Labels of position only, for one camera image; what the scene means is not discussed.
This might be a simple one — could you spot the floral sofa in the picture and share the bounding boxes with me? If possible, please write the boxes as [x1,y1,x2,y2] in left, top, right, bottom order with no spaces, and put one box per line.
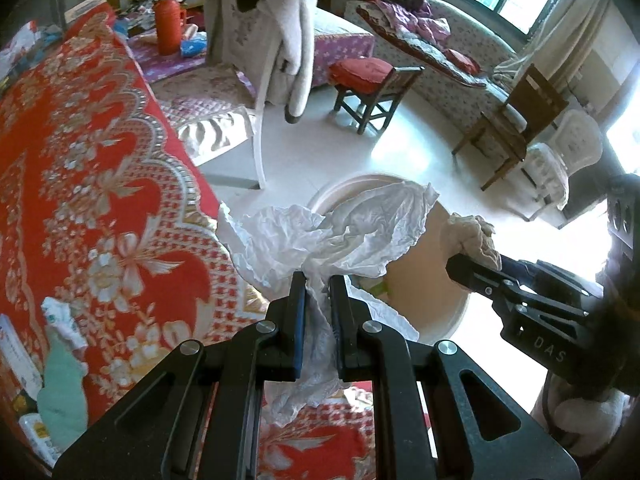
[345,0,526,126]

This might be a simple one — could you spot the white red plastic bag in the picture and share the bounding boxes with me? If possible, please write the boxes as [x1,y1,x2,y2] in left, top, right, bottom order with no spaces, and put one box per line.
[0,22,41,76]

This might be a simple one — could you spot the quilted floral seat cushion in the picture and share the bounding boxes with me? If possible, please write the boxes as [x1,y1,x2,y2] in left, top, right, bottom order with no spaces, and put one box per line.
[150,62,257,158]

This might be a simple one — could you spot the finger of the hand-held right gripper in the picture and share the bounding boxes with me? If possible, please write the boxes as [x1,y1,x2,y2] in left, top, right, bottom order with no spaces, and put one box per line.
[500,256,606,297]
[445,254,591,323]

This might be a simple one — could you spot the white paper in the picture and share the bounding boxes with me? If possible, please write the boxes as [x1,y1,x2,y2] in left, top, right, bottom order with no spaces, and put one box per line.
[217,180,441,426]

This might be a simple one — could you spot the beige fleece coat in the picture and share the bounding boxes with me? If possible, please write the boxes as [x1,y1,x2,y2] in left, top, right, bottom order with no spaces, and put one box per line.
[220,0,317,123]

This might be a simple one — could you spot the purple cloth low table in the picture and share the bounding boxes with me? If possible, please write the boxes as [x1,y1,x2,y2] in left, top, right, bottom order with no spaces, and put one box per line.
[127,30,211,83]

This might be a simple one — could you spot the beige tissue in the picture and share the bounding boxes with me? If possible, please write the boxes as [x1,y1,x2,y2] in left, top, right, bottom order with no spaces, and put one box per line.
[444,212,502,271]

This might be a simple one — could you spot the floral sofa throw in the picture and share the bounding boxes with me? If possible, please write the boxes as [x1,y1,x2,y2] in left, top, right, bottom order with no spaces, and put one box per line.
[356,1,493,92]

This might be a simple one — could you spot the red thermos flask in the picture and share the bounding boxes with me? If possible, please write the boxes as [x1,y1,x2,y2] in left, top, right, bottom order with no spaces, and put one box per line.
[152,0,188,57]

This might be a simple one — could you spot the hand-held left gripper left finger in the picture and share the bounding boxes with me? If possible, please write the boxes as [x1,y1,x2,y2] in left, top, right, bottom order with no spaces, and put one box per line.
[52,270,307,480]

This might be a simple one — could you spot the white printed paper packet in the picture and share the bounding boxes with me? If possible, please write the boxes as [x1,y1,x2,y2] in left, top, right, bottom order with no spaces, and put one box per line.
[0,315,43,401]

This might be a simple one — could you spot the white blue-printed box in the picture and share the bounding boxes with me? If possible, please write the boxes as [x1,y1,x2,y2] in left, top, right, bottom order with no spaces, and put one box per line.
[64,0,108,23]

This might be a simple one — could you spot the white green-printed plastic bag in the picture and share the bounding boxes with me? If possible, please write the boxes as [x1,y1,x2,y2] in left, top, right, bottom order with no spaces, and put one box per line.
[40,296,90,351]

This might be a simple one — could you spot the red pillow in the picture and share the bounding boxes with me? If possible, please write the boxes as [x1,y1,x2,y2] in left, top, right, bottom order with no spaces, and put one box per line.
[442,49,483,77]

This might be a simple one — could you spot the red floral tablecloth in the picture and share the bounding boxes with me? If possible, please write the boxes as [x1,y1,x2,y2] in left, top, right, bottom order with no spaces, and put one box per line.
[0,2,431,480]

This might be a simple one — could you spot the purple floral bed cover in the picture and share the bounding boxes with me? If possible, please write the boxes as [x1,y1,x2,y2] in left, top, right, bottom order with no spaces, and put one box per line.
[311,10,376,92]

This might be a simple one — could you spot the red seat cushion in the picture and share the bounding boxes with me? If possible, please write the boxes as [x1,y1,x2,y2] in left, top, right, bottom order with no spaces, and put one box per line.
[327,57,396,95]

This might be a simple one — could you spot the green fuzzy cloth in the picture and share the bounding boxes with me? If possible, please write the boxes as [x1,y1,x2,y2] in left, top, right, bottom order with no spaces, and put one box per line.
[37,340,90,453]

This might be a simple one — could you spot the pink purple clothes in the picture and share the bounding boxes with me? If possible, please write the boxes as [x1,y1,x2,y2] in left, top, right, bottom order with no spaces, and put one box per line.
[375,0,451,36]

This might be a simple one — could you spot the blue tissue pack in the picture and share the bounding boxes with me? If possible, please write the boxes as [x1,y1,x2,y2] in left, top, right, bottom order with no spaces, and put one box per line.
[180,35,207,58]

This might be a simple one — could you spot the small wooden chair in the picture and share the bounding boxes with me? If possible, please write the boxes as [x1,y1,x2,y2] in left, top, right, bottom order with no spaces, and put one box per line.
[332,57,426,135]

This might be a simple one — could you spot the cream plastic bucket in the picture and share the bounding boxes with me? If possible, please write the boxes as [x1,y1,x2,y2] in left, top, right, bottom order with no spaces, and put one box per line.
[306,172,471,346]

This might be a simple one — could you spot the dark wooden chair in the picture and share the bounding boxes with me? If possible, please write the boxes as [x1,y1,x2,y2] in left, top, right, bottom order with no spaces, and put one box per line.
[452,62,571,192]

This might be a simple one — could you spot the white ornate chair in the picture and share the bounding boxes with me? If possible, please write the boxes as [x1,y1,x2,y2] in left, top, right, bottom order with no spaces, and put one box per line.
[520,109,607,222]

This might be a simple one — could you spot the beige curtain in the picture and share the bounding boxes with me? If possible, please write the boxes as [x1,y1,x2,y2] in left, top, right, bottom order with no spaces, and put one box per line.
[492,0,613,81]

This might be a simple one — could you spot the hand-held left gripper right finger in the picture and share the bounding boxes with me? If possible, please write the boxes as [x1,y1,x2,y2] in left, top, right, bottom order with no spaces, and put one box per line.
[329,275,581,480]

